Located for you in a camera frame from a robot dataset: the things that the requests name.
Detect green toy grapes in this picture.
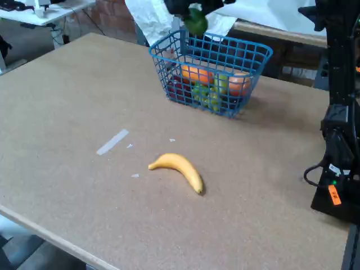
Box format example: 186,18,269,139
192,84,223,112

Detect black arm base cable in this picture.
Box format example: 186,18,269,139
303,157,330,188

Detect wooden workbench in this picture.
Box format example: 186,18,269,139
226,19,331,91

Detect yellow toy banana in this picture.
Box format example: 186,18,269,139
147,152,204,195

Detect orange-red round toy fruit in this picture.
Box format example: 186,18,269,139
228,72,251,98

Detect round green toy fruit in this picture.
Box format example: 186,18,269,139
183,7,209,38

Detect long white tape strip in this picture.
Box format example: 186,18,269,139
96,128,130,156

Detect blue wire basket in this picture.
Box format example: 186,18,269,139
148,29,274,119

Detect dark red toy fruit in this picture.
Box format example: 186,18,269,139
167,75,195,104

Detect light green toy pear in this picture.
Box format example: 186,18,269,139
213,73,230,95

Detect orange toy fruit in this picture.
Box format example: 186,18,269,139
181,65,214,86

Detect white desk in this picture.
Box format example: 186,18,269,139
0,0,98,48

